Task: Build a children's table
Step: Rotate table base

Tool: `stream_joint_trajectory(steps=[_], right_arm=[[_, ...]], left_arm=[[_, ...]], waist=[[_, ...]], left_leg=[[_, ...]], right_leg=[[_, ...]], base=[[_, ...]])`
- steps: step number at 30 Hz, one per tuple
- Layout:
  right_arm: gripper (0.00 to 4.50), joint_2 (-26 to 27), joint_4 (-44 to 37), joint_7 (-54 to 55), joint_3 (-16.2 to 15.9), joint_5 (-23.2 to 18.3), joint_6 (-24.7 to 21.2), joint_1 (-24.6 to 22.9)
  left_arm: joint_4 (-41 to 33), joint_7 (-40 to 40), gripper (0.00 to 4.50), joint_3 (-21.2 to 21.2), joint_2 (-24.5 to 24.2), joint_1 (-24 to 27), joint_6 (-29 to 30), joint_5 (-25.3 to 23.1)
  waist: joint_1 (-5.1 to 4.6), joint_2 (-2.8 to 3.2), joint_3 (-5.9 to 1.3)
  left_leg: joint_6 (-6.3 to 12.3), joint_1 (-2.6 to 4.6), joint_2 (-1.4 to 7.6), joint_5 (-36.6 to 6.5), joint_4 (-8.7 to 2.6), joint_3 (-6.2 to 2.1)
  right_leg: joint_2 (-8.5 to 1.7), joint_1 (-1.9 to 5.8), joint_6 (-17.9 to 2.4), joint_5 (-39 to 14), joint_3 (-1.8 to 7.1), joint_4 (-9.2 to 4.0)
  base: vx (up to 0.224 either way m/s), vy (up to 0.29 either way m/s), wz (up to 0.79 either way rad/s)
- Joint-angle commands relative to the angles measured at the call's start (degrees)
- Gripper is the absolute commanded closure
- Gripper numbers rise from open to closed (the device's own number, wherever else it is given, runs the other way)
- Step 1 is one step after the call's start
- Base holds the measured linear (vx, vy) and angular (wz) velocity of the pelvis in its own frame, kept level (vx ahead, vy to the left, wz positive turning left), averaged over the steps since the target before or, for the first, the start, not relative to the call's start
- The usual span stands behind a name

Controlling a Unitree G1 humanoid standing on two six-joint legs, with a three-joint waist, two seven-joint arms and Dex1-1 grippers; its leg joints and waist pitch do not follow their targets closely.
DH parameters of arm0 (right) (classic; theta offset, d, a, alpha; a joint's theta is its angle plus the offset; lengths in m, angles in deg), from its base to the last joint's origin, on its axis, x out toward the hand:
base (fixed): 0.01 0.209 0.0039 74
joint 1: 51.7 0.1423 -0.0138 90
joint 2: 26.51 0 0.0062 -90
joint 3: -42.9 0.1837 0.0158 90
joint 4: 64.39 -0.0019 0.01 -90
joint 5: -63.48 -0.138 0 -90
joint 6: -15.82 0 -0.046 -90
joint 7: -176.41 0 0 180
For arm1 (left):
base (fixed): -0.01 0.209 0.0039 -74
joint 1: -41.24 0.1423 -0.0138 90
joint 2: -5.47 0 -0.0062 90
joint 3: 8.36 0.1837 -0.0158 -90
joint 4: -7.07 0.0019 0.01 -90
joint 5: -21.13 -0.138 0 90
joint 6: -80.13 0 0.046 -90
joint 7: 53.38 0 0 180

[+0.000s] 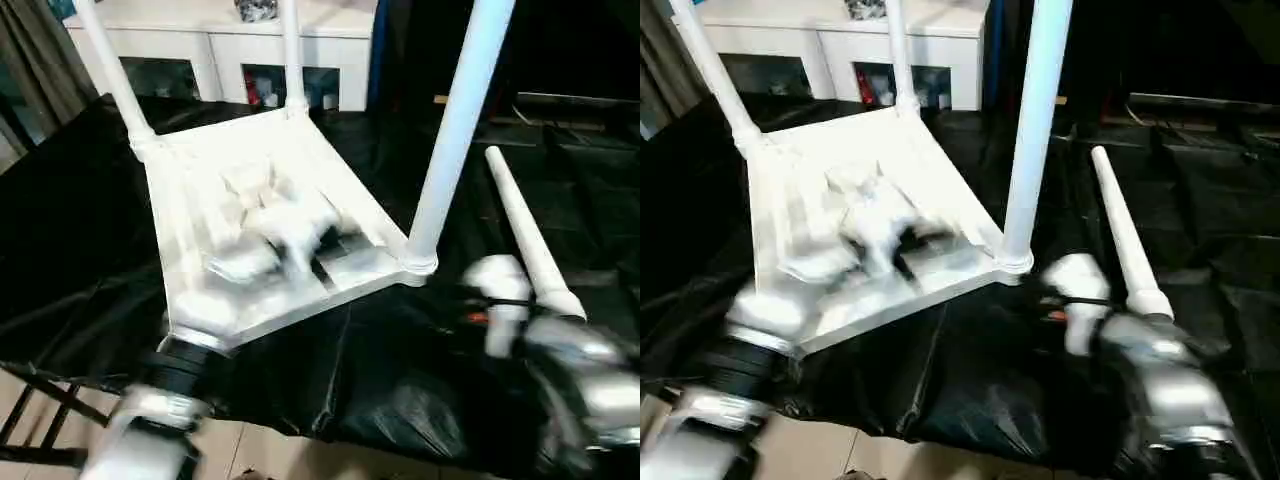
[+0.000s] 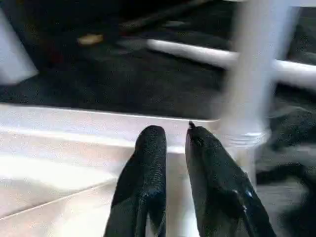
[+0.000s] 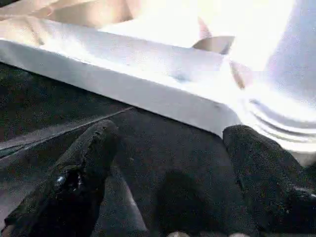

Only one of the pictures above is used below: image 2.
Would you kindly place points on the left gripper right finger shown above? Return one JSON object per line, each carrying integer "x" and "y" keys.
{"x": 217, "y": 187}

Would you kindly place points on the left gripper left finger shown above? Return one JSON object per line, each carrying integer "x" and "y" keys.
{"x": 145, "y": 177}

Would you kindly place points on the white plastic table top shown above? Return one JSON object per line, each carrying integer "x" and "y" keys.
{"x": 74, "y": 148}

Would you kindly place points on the white plastic table leg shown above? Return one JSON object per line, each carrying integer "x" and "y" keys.
{"x": 192, "y": 51}
{"x": 254, "y": 74}

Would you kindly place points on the small tan tag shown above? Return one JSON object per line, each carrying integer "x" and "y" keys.
{"x": 90, "y": 40}

